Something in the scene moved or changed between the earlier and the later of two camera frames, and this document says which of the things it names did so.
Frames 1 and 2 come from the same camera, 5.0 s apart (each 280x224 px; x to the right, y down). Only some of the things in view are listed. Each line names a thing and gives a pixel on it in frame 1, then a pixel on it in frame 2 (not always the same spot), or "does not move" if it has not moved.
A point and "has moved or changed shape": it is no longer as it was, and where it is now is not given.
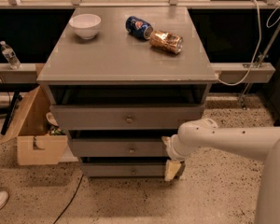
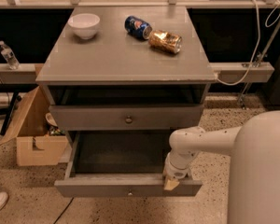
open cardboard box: (37, 143) does not move
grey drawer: (143, 147) has moved or changed shape
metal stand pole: (264, 53) does not move
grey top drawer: (126, 117) does not move
